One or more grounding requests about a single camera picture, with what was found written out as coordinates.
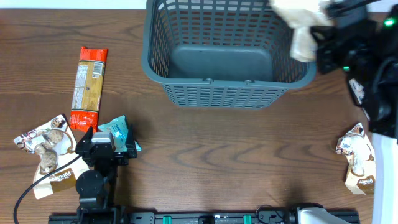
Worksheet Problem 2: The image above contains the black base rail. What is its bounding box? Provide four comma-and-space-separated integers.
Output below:
48, 208, 361, 224

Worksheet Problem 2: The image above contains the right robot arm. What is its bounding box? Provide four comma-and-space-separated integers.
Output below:
273, 0, 397, 223

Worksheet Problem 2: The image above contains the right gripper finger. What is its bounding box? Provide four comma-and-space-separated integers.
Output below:
326, 0, 378, 18
310, 26, 337, 50

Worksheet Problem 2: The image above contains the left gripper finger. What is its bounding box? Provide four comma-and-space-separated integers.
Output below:
75, 127, 93, 156
125, 125, 137, 152

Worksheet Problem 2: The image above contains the orange spaghetti packet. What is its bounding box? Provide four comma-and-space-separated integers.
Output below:
70, 47, 108, 132

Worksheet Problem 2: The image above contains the beige kraft pouch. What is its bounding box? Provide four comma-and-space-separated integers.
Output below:
269, 0, 333, 62

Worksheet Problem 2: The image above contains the grey plastic lattice basket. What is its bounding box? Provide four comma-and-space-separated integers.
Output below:
141, 0, 317, 109

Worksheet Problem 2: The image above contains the teal snack packet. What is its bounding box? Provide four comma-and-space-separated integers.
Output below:
98, 115, 129, 152

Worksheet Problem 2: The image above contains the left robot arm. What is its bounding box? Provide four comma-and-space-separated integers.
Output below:
75, 126, 137, 224

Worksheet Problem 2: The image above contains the small white brown food bag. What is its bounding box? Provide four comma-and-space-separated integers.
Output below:
335, 123, 376, 195

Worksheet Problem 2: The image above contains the left black cable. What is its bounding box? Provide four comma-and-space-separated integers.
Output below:
12, 155, 82, 224

